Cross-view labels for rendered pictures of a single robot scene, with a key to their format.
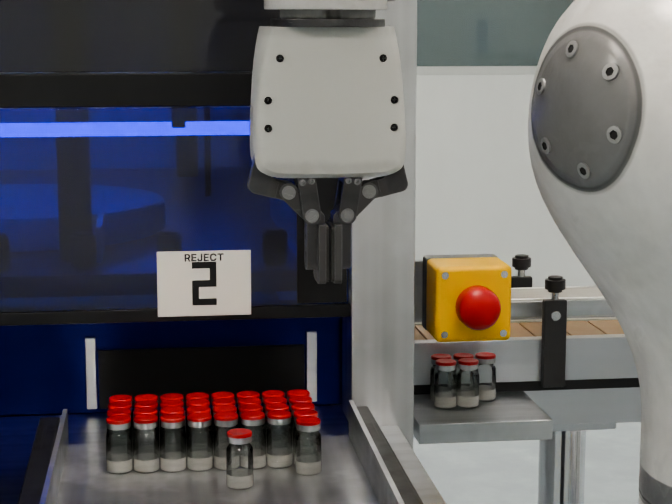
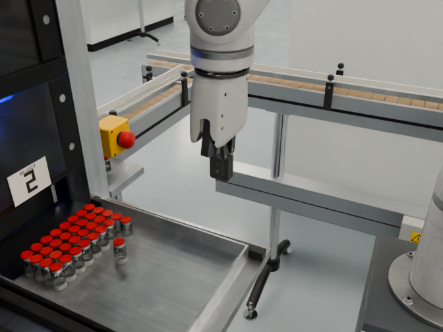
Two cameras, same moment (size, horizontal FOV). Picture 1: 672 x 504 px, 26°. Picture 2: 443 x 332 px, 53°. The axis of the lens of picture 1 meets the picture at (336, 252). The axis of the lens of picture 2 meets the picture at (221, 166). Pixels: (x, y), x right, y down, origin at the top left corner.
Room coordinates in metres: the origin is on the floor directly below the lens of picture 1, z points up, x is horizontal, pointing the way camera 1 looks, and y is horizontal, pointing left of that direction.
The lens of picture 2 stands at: (0.64, 0.49, 1.44)
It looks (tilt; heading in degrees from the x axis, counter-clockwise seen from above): 30 degrees down; 304
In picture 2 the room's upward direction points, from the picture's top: straight up
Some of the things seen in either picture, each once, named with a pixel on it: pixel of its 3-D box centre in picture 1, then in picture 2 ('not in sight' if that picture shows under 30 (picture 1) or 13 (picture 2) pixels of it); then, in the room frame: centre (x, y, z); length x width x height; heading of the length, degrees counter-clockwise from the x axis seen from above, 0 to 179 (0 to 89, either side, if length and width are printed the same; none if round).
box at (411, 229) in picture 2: not in sight; (418, 234); (0.74, -0.85, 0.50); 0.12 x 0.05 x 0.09; 7
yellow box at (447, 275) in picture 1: (466, 297); (109, 135); (1.36, -0.12, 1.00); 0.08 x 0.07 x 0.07; 7
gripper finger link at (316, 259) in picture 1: (302, 231); (216, 163); (0.97, 0.02, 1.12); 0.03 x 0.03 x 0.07; 7
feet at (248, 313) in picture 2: not in sight; (269, 269); (1.28, -0.85, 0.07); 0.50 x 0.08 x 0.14; 97
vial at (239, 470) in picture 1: (239, 460); (120, 251); (1.14, 0.08, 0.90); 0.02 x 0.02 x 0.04
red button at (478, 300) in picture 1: (477, 306); (124, 139); (1.32, -0.13, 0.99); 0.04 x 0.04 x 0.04; 7
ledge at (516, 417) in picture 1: (470, 412); (105, 175); (1.41, -0.13, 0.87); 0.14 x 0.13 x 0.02; 7
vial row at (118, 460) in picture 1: (213, 441); (90, 249); (1.19, 0.10, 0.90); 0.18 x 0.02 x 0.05; 97
